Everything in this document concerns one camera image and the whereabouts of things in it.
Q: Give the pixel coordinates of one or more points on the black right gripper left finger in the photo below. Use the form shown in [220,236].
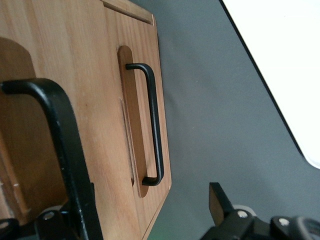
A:
[66,215]

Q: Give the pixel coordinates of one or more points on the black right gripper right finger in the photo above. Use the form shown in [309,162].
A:
[220,202]

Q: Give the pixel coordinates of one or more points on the wooden drawer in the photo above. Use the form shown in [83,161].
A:
[145,45]
[82,75]

